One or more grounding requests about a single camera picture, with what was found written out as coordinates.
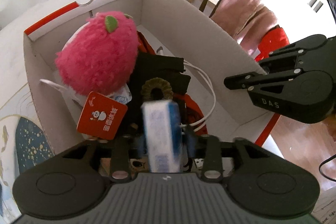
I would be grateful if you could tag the printed white face mask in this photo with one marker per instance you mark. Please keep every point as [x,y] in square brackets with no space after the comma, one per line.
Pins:
[122,96]

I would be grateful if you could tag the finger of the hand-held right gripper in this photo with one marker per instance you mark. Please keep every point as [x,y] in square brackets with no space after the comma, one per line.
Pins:
[241,81]
[288,52]

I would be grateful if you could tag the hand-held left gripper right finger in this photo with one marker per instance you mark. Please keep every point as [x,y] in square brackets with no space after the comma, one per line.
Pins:
[190,142]

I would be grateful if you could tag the red cardboard box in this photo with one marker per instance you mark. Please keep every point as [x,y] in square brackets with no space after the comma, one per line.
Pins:
[183,19]

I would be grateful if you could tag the black dotted fingerless glove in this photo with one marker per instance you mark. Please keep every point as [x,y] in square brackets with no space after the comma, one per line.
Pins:
[157,66]

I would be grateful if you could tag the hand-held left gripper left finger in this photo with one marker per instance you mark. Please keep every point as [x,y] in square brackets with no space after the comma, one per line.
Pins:
[123,150]

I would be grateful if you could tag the blue and white carton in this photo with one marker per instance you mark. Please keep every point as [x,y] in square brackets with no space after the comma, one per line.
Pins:
[160,134]

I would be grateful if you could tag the brown hair scrunchie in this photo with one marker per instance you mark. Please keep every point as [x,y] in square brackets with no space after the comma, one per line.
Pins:
[145,86]

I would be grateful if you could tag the pink plush strawberry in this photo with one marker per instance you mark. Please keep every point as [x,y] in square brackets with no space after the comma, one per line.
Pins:
[97,56]

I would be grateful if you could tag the pink fringed scarf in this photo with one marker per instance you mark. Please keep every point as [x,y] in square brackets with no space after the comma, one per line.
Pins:
[244,11]

